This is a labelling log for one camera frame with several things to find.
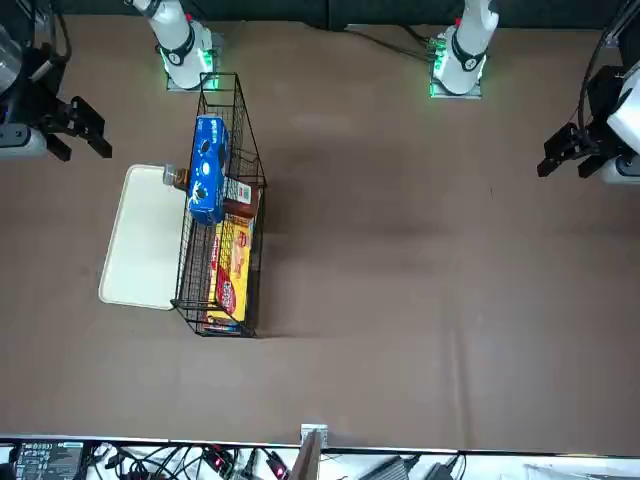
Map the aluminium frame strut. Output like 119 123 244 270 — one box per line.
603 0 640 50

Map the black wire shelf rack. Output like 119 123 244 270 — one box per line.
169 72 270 340

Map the yellow biscuit box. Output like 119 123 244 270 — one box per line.
206 212 254 324

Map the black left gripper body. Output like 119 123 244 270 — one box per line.
574 64 626 156

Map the black base cable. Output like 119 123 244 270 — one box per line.
343 24 437 64

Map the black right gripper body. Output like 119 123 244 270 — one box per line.
14 43 76 136

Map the blue Oreo cookie box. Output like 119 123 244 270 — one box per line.
187 115 232 225

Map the cream plastic tray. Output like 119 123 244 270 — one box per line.
98 163 194 311

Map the brown tea bottle white cap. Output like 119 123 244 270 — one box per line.
162 163 262 220

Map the aluminium post with bracket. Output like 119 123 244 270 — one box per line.
291 423 330 480

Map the large black power brick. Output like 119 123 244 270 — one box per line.
367 454 417 480

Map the dark blue chocolate cookie box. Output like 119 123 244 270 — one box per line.
198 319 251 335

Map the black labelled power adapter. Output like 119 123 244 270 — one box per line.
9 439 85 480

